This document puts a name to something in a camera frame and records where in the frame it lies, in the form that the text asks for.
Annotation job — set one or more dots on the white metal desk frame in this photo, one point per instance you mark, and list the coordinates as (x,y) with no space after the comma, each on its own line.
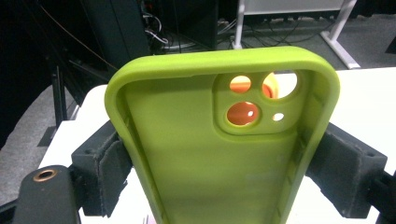
(336,34)

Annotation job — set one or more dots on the black metal stand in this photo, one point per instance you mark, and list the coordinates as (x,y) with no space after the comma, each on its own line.
(59,93)

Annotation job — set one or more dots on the dark upright panel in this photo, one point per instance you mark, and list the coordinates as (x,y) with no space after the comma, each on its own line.
(121,31)

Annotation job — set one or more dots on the black computer tower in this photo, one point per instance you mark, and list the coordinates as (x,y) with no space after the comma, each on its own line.
(193,21)

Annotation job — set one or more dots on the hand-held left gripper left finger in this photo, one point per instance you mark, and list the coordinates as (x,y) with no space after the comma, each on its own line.
(99,171)

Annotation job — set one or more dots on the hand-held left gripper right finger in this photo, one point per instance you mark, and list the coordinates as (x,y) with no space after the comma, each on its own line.
(345,174)

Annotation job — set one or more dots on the green phone case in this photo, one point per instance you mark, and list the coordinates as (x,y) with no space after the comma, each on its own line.
(193,155)

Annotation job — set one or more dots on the orange phone case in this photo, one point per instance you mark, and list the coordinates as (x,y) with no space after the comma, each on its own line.
(238,115)

